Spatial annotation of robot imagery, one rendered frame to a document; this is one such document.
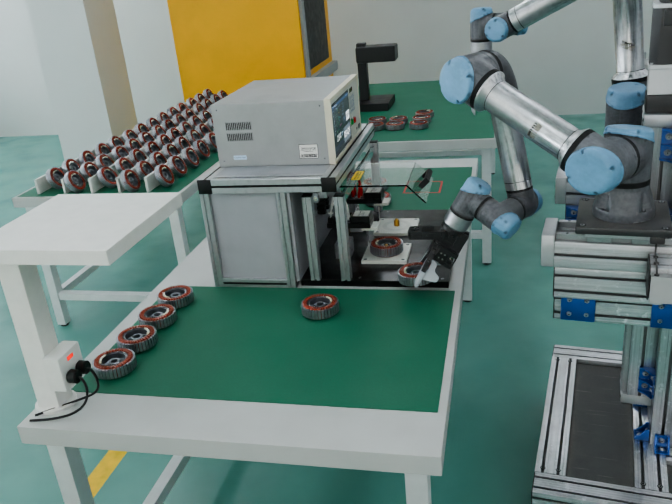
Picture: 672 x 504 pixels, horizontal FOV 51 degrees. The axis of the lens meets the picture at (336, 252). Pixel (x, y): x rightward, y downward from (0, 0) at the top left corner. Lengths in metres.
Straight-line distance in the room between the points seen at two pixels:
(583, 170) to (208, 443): 1.06
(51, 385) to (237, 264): 0.75
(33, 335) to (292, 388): 0.62
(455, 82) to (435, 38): 5.67
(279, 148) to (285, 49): 3.70
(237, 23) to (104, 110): 1.29
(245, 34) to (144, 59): 2.69
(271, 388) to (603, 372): 1.45
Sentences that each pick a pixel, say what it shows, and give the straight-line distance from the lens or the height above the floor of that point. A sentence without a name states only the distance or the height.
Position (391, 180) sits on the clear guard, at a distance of 2.17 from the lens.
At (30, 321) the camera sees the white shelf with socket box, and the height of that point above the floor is 1.00.
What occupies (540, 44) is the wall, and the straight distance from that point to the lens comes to 7.54.
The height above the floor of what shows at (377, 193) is 0.92.
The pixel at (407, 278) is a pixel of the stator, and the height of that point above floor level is 0.82.
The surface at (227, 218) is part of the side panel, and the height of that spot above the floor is 0.98.
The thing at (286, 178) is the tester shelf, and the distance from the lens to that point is 2.11.
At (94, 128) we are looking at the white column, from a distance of 6.18.
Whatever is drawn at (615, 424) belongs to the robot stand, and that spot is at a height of 0.21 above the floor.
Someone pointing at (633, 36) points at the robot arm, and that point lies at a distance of 2.45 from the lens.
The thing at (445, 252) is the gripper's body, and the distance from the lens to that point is 2.05.
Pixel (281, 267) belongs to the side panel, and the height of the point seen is 0.82.
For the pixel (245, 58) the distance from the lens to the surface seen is 6.02.
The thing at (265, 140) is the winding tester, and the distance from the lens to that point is 2.25.
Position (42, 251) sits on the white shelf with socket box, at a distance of 1.59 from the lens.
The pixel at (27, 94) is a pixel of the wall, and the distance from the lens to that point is 9.40.
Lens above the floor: 1.72
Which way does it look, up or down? 23 degrees down
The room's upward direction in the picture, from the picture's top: 6 degrees counter-clockwise
